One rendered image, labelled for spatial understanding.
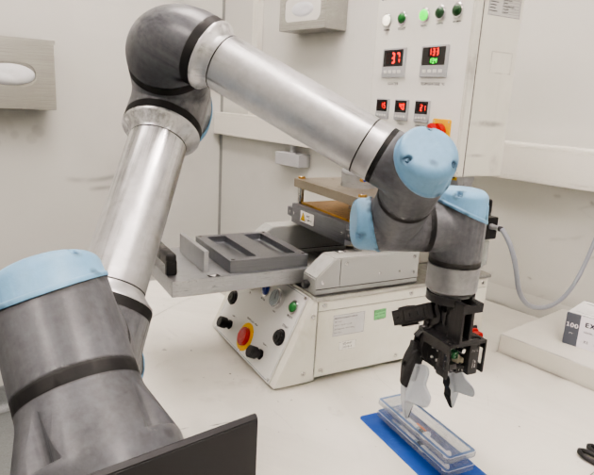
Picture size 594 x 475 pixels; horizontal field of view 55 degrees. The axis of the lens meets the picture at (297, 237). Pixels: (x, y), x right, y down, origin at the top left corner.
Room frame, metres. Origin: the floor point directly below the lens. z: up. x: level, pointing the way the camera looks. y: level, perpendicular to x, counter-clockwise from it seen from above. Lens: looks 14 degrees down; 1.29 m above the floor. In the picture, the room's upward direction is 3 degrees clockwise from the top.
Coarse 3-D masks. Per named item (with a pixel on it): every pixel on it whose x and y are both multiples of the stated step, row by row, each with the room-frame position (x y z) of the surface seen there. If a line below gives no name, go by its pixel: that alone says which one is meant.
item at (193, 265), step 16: (192, 240) 1.08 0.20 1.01; (176, 256) 1.10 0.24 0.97; (192, 256) 1.06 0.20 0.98; (160, 272) 1.00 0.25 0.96; (192, 272) 1.00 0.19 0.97; (208, 272) 1.00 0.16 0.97; (224, 272) 1.01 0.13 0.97; (240, 272) 1.02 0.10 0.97; (256, 272) 1.02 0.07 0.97; (272, 272) 1.04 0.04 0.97; (288, 272) 1.05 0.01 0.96; (176, 288) 0.95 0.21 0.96; (192, 288) 0.96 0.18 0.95; (208, 288) 0.97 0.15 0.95; (224, 288) 0.99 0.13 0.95; (240, 288) 1.00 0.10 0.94
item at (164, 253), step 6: (162, 246) 1.03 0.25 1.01; (162, 252) 1.00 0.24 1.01; (168, 252) 0.99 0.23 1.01; (162, 258) 0.99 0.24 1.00; (168, 258) 0.97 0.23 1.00; (174, 258) 0.98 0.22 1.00; (168, 264) 0.97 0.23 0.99; (174, 264) 0.98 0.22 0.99; (168, 270) 0.97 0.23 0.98; (174, 270) 0.98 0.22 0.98
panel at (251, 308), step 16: (256, 288) 1.19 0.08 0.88; (272, 288) 1.14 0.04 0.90; (288, 288) 1.10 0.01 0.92; (224, 304) 1.26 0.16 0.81; (240, 304) 1.21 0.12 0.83; (256, 304) 1.16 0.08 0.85; (288, 304) 1.07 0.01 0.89; (304, 304) 1.03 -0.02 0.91; (240, 320) 1.17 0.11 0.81; (256, 320) 1.13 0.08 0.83; (272, 320) 1.08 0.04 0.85; (288, 320) 1.04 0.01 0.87; (224, 336) 1.19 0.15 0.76; (256, 336) 1.10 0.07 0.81; (288, 336) 1.02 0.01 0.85; (240, 352) 1.11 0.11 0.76; (272, 352) 1.03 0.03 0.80; (256, 368) 1.04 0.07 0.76; (272, 368) 1.01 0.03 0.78
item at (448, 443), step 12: (396, 396) 0.90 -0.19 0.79; (396, 408) 0.86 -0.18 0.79; (420, 408) 0.87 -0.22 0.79; (408, 420) 0.83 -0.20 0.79; (420, 420) 0.83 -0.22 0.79; (432, 420) 0.83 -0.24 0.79; (420, 432) 0.80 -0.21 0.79; (432, 432) 0.80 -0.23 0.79; (444, 432) 0.80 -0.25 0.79; (432, 444) 0.77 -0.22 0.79; (444, 444) 0.77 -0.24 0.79; (456, 444) 0.77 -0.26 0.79; (468, 444) 0.77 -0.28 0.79
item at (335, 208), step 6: (306, 204) 1.28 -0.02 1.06; (312, 204) 1.28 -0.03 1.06; (318, 204) 1.29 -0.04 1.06; (324, 204) 1.29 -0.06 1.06; (330, 204) 1.30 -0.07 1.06; (336, 204) 1.30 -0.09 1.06; (342, 204) 1.31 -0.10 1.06; (324, 210) 1.21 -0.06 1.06; (330, 210) 1.22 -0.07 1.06; (336, 210) 1.22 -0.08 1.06; (342, 210) 1.22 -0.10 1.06; (348, 210) 1.23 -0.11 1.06; (336, 216) 1.17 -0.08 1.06; (342, 216) 1.16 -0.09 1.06; (348, 216) 1.17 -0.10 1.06
